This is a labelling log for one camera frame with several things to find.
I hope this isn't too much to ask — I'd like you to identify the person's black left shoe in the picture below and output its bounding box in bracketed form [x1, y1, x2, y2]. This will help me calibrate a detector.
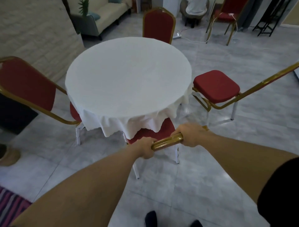
[144, 210, 157, 227]

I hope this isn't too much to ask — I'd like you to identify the black metal rack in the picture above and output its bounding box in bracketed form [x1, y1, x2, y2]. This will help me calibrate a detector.
[252, 0, 291, 37]

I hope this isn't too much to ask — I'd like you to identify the white round tablecloth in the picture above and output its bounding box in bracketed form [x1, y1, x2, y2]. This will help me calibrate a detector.
[65, 37, 193, 138]

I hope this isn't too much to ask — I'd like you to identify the person's right forearm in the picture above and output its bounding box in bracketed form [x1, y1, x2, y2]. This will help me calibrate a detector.
[200, 131, 299, 204]

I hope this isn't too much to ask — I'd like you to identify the person's right hand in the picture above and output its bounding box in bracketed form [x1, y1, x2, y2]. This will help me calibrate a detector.
[171, 123, 212, 148]

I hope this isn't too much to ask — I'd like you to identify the person's left hand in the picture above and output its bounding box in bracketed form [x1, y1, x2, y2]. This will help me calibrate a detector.
[131, 137, 159, 160]

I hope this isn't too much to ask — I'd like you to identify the dark stool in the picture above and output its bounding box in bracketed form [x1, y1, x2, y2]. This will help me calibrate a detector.
[185, 16, 199, 28]

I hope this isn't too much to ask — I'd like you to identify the striped rug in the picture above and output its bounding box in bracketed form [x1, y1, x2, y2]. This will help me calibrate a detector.
[0, 186, 32, 227]

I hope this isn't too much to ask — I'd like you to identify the person's black sleeve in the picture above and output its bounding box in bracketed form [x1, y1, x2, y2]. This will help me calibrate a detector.
[257, 156, 299, 227]

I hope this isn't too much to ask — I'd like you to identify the cream sofa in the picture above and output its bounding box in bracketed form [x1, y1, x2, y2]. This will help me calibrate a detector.
[70, 0, 132, 41]

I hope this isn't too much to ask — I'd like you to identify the red chair with gold frame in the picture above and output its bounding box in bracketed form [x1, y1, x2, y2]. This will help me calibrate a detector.
[206, 0, 249, 46]
[142, 7, 176, 45]
[0, 56, 83, 145]
[192, 61, 299, 125]
[123, 117, 208, 180]

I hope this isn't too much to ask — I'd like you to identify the person's left forearm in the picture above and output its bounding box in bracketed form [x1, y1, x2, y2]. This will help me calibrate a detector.
[10, 145, 144, 227]

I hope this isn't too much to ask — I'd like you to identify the green potted plant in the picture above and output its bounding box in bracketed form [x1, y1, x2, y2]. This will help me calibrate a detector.
[78, 0, 90, 17]

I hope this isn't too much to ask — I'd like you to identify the white cable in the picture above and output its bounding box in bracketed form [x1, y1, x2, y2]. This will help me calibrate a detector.
[179, 14, 239, 45]

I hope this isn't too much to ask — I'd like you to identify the tan shoe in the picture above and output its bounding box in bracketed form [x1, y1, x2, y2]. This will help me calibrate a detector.
[0, 144, 21, 167]

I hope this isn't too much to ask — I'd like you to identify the black floor mat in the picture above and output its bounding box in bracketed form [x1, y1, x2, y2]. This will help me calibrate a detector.
[0, 93, 39, 135]

